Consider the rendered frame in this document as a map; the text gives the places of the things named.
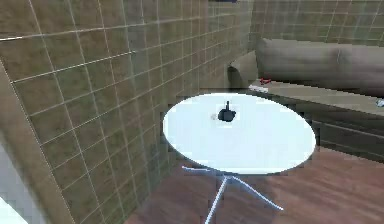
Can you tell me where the white remote control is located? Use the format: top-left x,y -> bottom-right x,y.
248,84 -> 269,94

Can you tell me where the grey-brown sofa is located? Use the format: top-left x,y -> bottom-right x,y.
227,37 -> 384,164

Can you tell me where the small black object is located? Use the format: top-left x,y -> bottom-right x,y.
217,100 -> 237,123

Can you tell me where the white round table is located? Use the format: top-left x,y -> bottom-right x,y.
162,92 -> 317,224

